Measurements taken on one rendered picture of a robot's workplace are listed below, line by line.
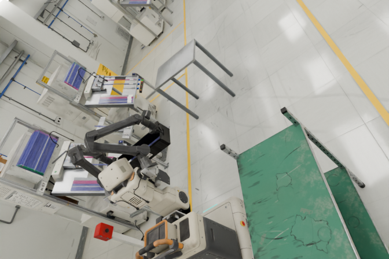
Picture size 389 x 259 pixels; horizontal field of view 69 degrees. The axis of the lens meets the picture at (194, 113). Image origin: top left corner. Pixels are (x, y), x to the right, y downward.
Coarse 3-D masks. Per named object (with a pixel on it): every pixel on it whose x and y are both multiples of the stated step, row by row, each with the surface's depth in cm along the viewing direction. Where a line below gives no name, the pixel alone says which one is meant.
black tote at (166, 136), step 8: (168, 128) 238; (144, 136) 240; (152, 136) 242; (160, 136) 221; (168, 136) 230; (136, 144) 245; (152, 144) 224; (160, 144) 224; (168, 144) 226; (152, 152) 230; (128, 160) 259; (136, 160) 234
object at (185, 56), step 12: (192, 48) 344; (204, 48) 367; (168, 60) 379; (180, 60) 352; (192, 60) 328; (216, 60) 378; (168, 72) 358; (204, 72) 341; (228, 72) 392; (156, 84) 366; (180, 84) 410; (168, 96) 373
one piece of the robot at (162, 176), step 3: (159, 171) 219; (162, 171) 223; (159, 174) 218; (162, 174) 221; (165, 174) 223; (156, 177) 213; (159, 177) 216; (162, 177) 218; (165, 177) 221; (168, 177) 224; (156, 180) 214; (159, 180) 215; (162, 180) 216; (165, 180) 219; (168, 180) 222; (156, 183) 213; (159, 183) 213; (168, 183) 220; (156, 186) 215
